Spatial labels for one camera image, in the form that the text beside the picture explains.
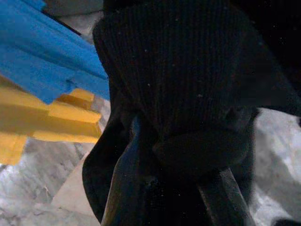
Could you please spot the blue t-shirt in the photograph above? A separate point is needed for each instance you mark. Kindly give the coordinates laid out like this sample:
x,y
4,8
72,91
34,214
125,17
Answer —
x,y
35,51

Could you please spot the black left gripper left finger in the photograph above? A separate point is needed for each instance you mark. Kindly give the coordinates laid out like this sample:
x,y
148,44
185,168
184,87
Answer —
x,y
131,179

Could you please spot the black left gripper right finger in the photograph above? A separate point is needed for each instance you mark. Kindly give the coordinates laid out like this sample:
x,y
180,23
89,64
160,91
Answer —
x,y
228,202

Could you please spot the black knit garment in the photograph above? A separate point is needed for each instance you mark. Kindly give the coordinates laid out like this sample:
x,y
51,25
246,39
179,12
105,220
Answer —
x,y
176,58

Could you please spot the yellow polo shirt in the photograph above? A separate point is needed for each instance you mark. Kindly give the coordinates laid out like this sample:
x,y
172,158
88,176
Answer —
x,y
23,113

